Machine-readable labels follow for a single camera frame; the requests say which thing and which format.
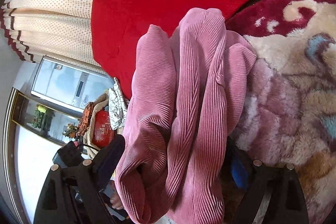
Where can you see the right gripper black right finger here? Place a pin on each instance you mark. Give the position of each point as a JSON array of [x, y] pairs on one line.
[[257, 180]]

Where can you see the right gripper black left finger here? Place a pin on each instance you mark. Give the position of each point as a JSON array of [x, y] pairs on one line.
[[73, 191]]

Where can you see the pink corduroy jacket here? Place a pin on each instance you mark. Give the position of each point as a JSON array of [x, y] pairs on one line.
[[188, 93]]

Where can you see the flower bouquet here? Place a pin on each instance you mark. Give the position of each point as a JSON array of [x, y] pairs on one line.
[[71, 131]]

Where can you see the red gift box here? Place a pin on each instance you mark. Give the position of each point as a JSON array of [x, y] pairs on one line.
[[103, 133]]

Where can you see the orange patterned cloth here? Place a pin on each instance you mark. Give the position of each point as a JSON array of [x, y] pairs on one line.
[[85, 119]]

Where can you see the floral plush blanket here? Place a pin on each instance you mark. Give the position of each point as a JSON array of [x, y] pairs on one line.
[[289, 110]]

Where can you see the white crackle-pattern cloth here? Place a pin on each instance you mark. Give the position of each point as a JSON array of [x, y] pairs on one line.
[[117, 106]]

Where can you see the window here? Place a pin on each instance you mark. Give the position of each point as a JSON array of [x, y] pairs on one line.
[[68, 85]]

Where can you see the beige dotted curtain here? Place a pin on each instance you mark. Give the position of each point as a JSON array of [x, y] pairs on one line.
[[60, 29]]

